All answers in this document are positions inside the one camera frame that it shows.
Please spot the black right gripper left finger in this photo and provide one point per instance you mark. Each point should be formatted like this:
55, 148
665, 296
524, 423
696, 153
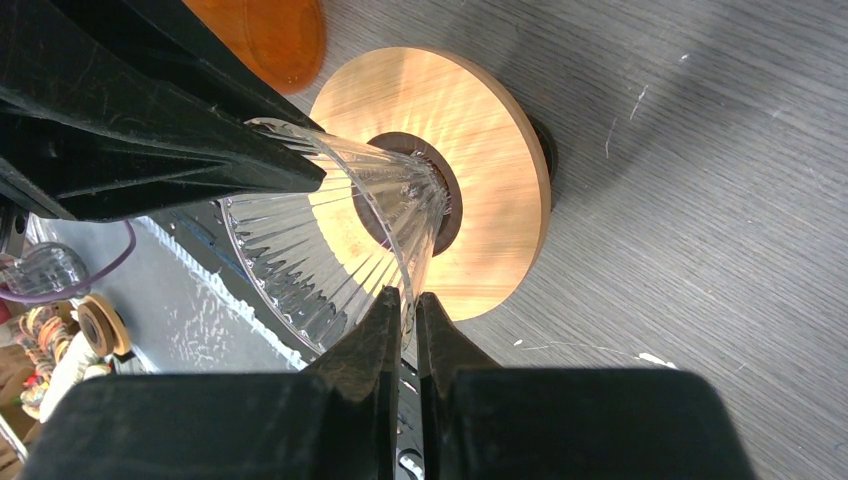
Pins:
335, 419

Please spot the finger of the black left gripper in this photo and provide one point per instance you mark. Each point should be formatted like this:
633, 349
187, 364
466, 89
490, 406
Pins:
114, 109

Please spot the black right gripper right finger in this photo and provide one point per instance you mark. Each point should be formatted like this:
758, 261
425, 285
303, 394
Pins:
485, 421

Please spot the clear glass dripper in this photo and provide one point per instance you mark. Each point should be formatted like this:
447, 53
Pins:
319, 259

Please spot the orange glass carafe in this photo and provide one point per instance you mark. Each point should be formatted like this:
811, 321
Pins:
283, 42

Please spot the wooden ring collar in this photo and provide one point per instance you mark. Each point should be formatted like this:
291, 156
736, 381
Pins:
485, 151

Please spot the brown plastic dripper with handle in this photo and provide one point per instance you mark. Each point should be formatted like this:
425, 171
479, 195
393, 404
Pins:
549, 149

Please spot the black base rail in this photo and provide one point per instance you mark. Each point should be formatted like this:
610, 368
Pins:
224, 325

